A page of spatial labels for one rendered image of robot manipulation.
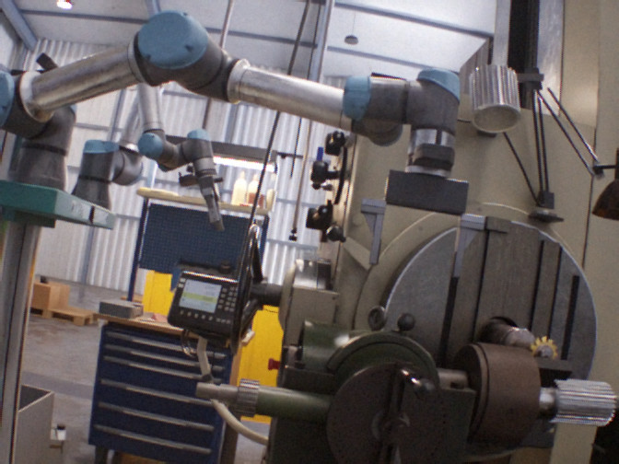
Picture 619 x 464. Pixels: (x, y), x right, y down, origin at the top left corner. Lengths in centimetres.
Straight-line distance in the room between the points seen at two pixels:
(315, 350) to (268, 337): 322
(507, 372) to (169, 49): 83
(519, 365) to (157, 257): 283
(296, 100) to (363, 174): 34
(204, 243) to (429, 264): 239
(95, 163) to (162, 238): 180
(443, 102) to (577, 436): 103
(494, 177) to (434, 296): 37
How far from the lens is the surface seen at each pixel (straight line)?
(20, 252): 172
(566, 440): 157
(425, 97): 88
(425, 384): 65
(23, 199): 127
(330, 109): 102
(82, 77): 111
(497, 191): 140
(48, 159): 129
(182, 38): 99
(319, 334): 90
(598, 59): 168
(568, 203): 150
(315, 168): 156
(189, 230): 347
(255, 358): 412
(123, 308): 306
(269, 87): 106
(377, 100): 88
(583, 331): 140
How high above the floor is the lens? 138
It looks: 3 degrees up
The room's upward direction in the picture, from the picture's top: 9 degrees clockwise
